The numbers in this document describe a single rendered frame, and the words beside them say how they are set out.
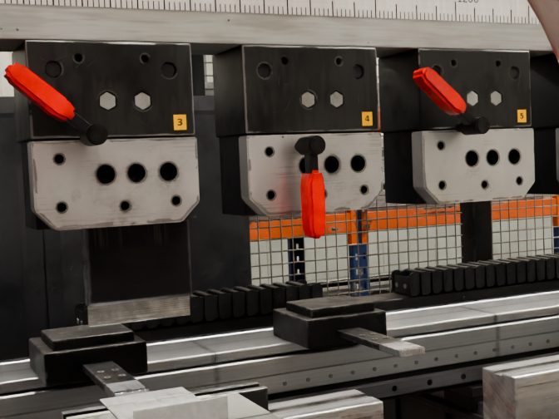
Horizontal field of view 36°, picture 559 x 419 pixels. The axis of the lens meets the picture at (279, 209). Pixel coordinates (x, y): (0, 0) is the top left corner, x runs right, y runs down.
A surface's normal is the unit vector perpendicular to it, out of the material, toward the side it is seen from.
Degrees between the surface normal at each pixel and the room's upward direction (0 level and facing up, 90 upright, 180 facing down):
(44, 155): 90
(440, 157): 90
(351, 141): 90
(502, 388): 90
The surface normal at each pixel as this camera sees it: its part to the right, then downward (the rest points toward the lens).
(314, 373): 0.42, 0.03
